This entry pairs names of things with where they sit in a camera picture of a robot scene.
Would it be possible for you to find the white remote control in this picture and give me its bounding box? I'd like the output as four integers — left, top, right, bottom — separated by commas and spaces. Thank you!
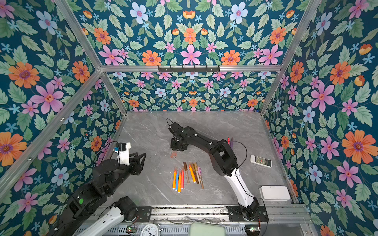
250, 155, 272, 168

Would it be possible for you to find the white alarm clock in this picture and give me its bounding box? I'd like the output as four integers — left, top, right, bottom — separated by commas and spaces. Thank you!
140, 223, 160, 236

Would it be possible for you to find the white square box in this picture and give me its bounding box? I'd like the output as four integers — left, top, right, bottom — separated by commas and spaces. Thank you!
260, 186, 291, 201

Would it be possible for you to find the black hook rail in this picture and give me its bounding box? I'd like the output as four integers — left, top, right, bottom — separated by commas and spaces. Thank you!
158, 65, 221, 73

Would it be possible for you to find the pale green box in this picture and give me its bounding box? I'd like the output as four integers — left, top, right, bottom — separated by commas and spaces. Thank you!
188, 222, 226, 236

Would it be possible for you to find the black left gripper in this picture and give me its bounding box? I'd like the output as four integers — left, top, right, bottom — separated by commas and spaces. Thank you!
104, 151, 148, 194

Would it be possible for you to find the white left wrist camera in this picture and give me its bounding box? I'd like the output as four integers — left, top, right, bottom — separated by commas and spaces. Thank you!
114, 143, 131, 166

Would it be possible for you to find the orange highlighter right group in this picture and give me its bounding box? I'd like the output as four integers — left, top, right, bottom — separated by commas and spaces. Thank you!
189, 163, 197, 183

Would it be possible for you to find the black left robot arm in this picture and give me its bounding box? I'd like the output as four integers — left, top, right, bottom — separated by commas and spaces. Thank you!
47, 152, 147, 236

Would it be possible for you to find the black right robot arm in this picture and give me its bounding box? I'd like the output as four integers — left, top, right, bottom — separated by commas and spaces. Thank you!
168, 122, 260, 221

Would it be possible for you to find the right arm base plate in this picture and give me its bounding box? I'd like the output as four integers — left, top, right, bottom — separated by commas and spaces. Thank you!
226, 206, 269, 222

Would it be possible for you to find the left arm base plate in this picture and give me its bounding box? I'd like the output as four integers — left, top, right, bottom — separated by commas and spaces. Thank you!
121, 206, 152, 223

